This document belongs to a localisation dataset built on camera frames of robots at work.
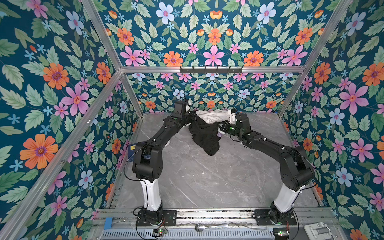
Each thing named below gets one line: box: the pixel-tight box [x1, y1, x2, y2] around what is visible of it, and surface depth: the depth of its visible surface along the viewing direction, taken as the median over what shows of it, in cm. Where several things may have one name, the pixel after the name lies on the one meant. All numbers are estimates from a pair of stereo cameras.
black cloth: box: [188, 115, 221, 156], surface depth 99 cm
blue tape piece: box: [104, 217, 113, 230], surface depth 74 cm
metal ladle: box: [195, 223, 229, 233], surface depth 71 cm
